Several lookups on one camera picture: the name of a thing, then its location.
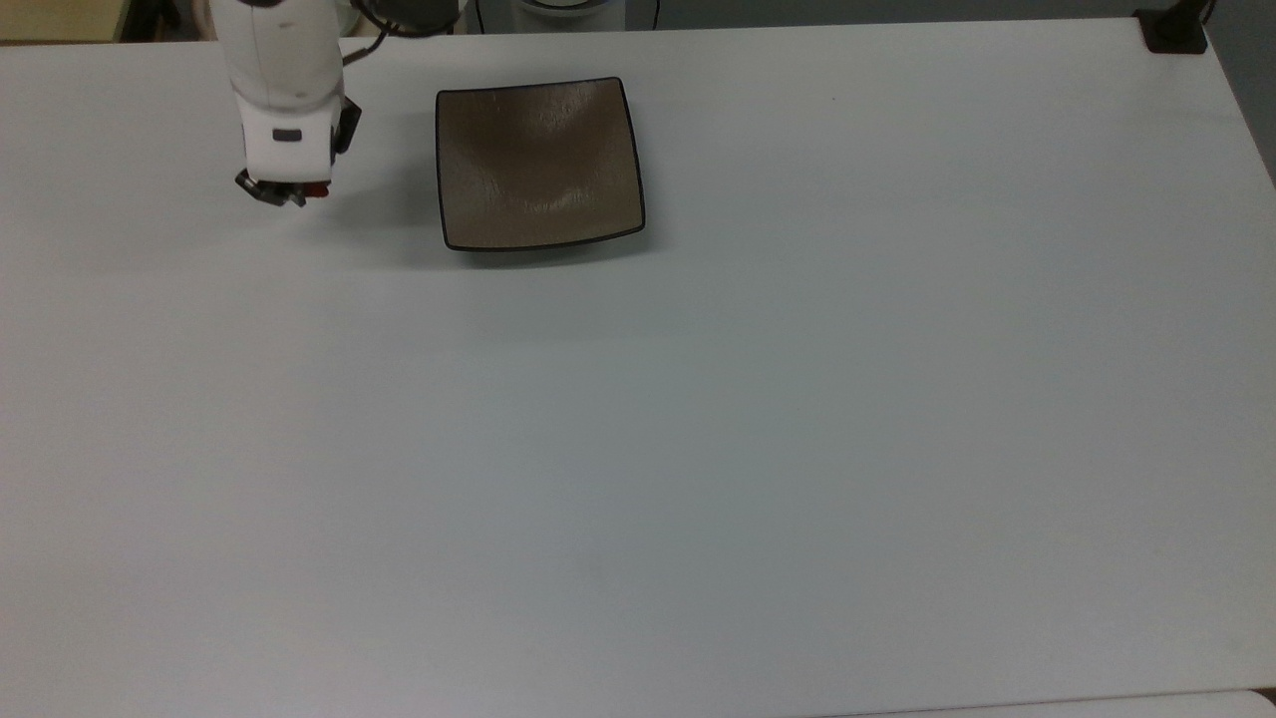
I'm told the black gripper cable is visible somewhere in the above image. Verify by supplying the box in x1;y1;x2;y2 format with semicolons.
341;0;462;69

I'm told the square brown ceramic plate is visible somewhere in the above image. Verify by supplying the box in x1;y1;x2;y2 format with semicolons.
435;76;647;252

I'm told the beige wooden furniture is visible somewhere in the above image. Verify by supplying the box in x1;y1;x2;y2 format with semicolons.
0;0;128;44

